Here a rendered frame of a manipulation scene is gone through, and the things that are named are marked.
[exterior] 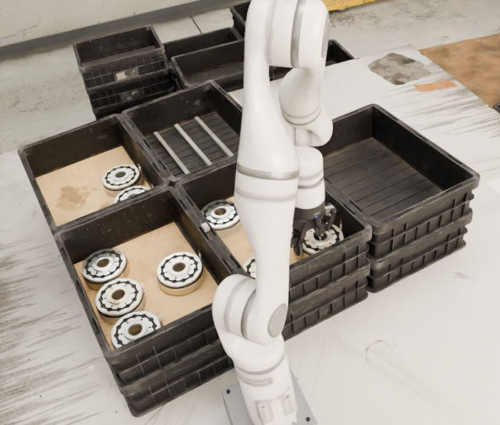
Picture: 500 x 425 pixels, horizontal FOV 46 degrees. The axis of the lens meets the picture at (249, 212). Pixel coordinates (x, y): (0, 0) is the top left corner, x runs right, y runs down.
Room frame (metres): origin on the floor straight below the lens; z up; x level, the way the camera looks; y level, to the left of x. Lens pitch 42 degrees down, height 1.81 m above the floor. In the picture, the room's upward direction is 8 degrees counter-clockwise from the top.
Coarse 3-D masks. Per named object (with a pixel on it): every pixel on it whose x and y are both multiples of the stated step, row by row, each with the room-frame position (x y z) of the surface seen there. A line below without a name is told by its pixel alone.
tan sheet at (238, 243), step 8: (232, 200) 1.16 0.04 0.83; (240, 232) 1.04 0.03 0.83; (224, 240) 1.02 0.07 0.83; (232, 240) 1.01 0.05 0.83; (240, 240) 1.01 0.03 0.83; (248, 240) 1.00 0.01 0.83; (232, 248) 0.99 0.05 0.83; (240, 248) 0.98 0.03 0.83; (248, 248) 0.98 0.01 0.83; (240, 256) 0.96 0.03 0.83; (248, 256) 0.95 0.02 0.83; (296, 256) 0.93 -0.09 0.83; (240, 264) 0.93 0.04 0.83
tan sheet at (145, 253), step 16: (144, 240) 1.05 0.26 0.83; (160, 240) 1.05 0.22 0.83; (176, 240) 1.04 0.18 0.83; (128, 256) 1.01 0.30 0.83; (144, 256) 1.00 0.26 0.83; (160, 256) 0.99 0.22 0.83; (80, 272) 0.98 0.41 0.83; (144, 272) 0.95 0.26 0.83; (208, 272) 0.92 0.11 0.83; (144, 288) 0.90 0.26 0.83; (160, 288) 0.89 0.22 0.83; (208, 288) 0.87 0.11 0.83; (160, 304) 0.85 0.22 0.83; (176, 304) 0.84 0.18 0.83; (192, 304) 0.83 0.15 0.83
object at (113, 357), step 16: (160, 192) 1.11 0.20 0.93; (176, 192) 1.10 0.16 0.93; (112, 208) 1.07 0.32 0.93; (80, 224) 1.03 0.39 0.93; (208, 240) 0.92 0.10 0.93; (64, 256) 0.93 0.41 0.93; (224, 256) 0.86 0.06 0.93; (80, 288) 0.84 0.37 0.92; (208, 304) 0.74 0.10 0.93; (96, 320) 0.74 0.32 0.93; (176, 320) 0.71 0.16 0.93; (192, 320) 0.72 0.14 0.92; (96, 336) 0.70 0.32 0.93; (144, 336) 0.69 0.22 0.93; (160, 336) 0.69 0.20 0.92; (112, 352) 0.66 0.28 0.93; (128, 352) 0.66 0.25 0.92
